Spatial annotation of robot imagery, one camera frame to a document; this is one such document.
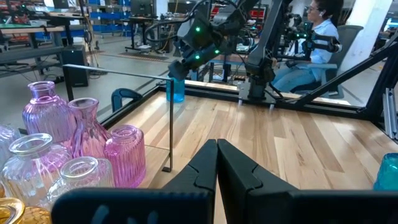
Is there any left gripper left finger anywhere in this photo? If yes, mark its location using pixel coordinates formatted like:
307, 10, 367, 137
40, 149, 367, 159
51, 139, 219, 224

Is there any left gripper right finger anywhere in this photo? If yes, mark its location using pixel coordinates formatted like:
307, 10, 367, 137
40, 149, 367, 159
218, 139, 398, 224

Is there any slim blue glass bottle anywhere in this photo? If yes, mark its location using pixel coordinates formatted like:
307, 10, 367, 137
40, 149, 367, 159
165, 76, 186, 104

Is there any short pink ribbed glass jar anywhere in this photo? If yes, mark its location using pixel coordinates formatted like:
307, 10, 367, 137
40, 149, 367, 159
103, 124, 147, 189

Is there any small clear ribbed glass jar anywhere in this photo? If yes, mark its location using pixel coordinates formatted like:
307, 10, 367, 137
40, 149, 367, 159
46, 156, 116, 203

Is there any pink bulbous glass vase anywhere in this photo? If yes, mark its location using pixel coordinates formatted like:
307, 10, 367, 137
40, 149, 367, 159
67, 97, 110, 159

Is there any round yellow textured glass vase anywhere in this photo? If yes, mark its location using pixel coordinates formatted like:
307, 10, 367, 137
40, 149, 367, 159
0, 197, 53, 224

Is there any large clear ribbed glass jar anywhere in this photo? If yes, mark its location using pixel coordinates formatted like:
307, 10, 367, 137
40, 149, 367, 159
0, 133, 73, 208

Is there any tall pink ribbed glass bottle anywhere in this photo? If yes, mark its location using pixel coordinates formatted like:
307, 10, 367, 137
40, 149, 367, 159
21, 80, 78, 149

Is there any black background desk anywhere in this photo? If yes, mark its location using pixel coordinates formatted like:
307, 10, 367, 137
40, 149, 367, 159
124, 15, 180, 54

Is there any black computer monitor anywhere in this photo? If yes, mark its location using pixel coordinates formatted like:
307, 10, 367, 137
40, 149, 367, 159
129, 0, 155, 17

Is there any shelving with blue bins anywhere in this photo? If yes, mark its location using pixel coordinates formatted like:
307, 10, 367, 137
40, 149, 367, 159
86, 0, 131, 35

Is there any black computer tower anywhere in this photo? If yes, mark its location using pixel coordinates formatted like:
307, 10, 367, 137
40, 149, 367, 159
61, 45, 90, 88

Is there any person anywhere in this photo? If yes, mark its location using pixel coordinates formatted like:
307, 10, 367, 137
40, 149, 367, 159
271, 0, 345, 94

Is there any grey office chair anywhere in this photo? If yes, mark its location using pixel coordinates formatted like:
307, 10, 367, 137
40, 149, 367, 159
290, 24, 364, 99

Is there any grey workbench with wooden top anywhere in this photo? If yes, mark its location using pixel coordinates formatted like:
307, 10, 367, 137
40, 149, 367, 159
0, 24, 68, 78

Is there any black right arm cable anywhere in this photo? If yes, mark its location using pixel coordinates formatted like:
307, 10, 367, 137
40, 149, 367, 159
143, 17, 193, 43

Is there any black metal shelf end frame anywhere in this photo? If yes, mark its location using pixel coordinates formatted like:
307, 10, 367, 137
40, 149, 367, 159
62, 63, 175, 174

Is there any black clamp handle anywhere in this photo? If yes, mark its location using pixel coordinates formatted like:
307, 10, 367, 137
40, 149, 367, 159
111, 88, 144, 113

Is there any silver aluminium extrusion post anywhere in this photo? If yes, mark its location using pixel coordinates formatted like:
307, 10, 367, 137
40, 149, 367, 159
382, 87, 398, 140

